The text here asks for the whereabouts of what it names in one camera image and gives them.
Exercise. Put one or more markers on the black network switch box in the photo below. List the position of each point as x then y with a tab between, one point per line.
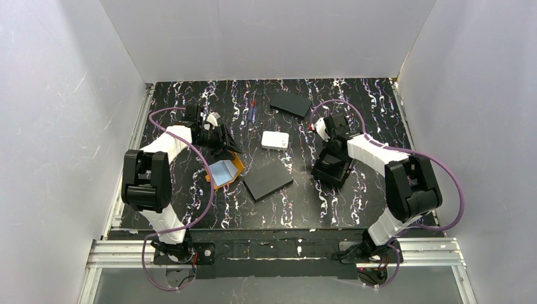
267	180

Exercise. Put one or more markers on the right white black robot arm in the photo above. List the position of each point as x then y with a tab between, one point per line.
411	188

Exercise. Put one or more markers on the orange leather card holder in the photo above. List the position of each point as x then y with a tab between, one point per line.
225	172

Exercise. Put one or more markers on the white rectangular box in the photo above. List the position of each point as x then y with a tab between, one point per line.
275	140

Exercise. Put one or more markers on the aluminium front frame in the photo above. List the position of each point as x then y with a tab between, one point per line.
432	271

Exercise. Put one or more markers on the blue red screwdriver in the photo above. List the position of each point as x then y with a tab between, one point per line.
251	110

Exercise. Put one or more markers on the black plastic box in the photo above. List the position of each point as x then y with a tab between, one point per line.
333	166

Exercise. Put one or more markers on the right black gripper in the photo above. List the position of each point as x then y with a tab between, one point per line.
331	166

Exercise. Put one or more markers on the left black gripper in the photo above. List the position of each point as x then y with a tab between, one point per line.
224	137

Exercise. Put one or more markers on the left aluminium side rail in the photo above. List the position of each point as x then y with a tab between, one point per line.
114	217

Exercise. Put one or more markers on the flat black box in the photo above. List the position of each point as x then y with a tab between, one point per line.
291	103

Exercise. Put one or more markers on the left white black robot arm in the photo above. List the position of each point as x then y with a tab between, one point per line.
147	183

